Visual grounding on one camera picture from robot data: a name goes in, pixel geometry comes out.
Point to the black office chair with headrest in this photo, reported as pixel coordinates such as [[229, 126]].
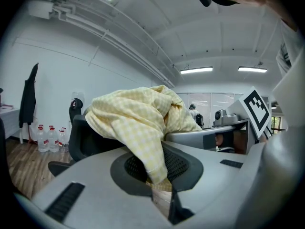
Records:
[[72, 113]]

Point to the person's white shirt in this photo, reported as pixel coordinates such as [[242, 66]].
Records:
[[290, 44]]

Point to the white ceiling air unit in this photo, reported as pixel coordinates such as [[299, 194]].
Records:
[[40, 8]]

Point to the glass partition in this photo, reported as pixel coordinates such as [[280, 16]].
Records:
[[214, 104]]

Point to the white desk with panel side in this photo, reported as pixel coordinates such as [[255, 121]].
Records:
[[10, 120]]

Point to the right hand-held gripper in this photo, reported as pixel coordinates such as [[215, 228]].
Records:
[[255, 108]]

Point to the white ceiling pipes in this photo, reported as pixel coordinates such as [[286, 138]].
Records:
[[107, 37]]

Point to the black mesh office chair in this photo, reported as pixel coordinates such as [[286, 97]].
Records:
[[83, 139]]

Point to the person's right hand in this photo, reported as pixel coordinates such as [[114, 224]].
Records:
[[239, 142]]

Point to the wooden coat rack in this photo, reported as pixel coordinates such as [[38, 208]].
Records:
[[30, 139]]

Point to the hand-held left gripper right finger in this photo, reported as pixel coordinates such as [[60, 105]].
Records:
[[214, 194]]

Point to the black coat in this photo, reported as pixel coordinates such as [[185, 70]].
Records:
[[28, 99]]

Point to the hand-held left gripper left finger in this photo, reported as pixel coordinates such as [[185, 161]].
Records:
[[95, 199]]

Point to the clear water jug red cap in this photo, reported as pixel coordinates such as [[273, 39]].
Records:
[[53, 141], [63, 141], [43, 141]]

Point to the yellow checked clothes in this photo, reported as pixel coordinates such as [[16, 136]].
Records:
[[133, 113]]

